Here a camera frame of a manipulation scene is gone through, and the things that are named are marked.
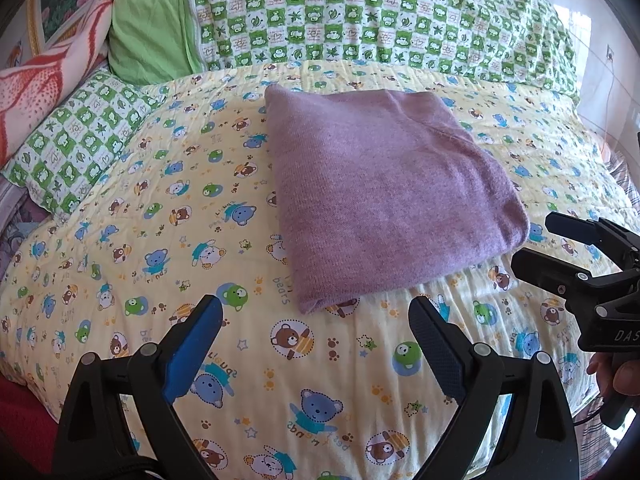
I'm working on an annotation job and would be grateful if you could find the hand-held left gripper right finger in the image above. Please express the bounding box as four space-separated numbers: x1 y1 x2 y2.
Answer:
408 296 581 480

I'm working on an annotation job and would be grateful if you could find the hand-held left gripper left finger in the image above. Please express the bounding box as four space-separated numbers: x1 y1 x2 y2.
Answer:
50 295 224 480

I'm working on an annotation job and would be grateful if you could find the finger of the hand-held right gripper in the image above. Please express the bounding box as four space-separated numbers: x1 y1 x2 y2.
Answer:
511 247 640 308
545 211 640 266

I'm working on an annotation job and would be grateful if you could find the purple knit sweater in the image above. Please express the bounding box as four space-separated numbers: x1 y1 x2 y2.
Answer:
263 84 531 317

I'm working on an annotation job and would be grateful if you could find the person's right hand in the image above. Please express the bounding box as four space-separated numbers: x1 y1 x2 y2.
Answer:
586 350 640 398

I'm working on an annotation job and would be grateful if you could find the plaid bed sheet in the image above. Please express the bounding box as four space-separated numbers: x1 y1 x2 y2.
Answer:
597 152 640 213

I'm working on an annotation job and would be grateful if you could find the yellow bear print quilt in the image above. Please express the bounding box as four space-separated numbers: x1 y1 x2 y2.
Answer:
0 57 640 480

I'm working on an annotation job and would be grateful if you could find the red cloth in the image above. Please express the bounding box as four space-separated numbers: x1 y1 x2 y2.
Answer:
0 375 68 480

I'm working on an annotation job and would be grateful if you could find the grey patterned bed sheet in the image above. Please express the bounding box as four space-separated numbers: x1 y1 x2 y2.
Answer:
0 180 56 281

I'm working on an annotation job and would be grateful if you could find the small green checked pillow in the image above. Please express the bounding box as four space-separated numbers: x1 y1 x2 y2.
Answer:
2 71 168 216

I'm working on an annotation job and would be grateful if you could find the orange floral blanket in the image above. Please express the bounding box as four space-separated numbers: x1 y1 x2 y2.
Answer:
0 0 116 166

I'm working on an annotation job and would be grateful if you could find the green checkered large pillow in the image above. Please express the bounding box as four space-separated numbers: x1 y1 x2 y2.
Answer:
107 0 581 98

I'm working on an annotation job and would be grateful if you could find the black cable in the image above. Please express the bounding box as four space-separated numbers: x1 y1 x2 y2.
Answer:
574 397 608 428

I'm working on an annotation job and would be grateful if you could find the white cable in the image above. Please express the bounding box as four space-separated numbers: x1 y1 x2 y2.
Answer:
601 60 619 147

